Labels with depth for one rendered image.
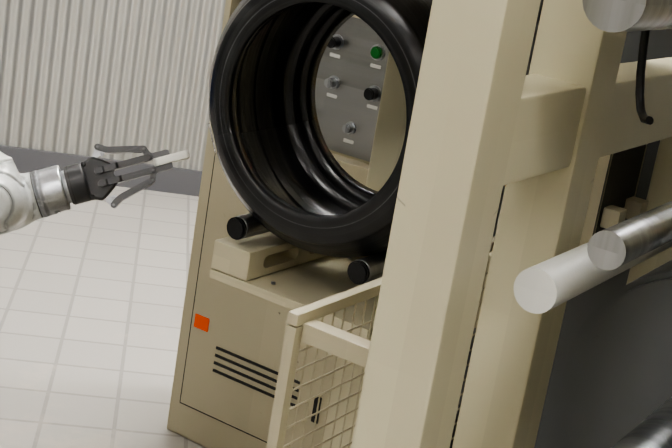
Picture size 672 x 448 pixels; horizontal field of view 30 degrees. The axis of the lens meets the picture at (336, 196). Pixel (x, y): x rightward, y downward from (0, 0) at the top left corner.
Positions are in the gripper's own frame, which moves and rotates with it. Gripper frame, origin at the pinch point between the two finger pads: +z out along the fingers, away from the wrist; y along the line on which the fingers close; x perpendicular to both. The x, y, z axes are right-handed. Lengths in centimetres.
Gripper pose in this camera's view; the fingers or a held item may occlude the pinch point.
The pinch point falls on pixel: (171, 158)
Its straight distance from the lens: 242.3
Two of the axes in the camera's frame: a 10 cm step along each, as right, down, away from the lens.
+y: 2.7, 9.6, -0.3
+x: 1.4, -0.6, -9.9
